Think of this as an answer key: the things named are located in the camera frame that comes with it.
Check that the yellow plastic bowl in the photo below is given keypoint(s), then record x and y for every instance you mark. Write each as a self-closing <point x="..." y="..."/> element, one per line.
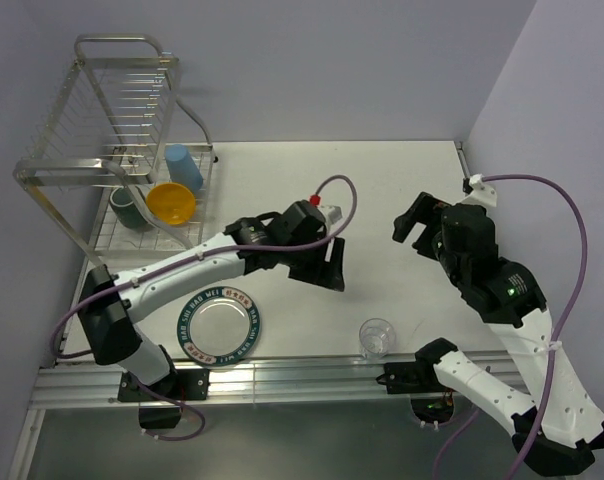
<point x="172" y="203"/>

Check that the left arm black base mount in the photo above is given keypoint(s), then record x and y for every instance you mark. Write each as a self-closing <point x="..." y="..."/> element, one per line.
<point x="159" y="413"/>

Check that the blue plastic cup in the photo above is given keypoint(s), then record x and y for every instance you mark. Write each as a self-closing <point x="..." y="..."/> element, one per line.
<point x="182" y="167"/>

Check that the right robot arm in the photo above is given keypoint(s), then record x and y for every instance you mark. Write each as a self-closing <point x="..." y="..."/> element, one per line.
<point x="555" y="423"/>

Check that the dark grey mug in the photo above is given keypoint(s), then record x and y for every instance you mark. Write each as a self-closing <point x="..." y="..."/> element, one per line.
<point x="126" y="211"/>

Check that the white plate green rim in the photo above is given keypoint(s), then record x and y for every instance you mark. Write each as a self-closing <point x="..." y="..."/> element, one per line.
<point x="219" y="326"/>

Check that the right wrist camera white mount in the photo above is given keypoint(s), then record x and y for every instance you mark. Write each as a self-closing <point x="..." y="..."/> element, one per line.
<point x="478" y="193"/>

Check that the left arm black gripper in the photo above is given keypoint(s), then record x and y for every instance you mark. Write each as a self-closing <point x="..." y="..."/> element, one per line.
<point x="323" y="273"/>

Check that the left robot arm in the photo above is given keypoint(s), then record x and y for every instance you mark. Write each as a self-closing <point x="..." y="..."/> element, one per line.
<point x="113" y="304"/>

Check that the metal dish rack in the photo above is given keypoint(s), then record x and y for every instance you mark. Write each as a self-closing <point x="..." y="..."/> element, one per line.
<point x="108" y="127"/>

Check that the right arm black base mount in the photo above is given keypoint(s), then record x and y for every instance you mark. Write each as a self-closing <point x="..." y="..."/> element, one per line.
<point x="432" y="405"/>

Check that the aluminium table edge rail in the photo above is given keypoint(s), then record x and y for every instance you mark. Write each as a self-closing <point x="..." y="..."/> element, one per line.
<point x="255" y="381"/>

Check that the clear glass cup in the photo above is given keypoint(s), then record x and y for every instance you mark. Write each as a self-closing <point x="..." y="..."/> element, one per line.
<point x="377" y="338"/>

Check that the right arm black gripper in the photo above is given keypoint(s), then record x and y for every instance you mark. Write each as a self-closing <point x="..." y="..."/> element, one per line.
<point x="425" y="210"/>

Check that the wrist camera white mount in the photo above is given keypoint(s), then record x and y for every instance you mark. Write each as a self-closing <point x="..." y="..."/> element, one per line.
<point x="478" y="193"/>
<point x="332" y="214"/>

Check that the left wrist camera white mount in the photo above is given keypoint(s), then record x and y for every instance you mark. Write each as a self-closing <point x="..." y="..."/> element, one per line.
<point x="332" y="214"/>

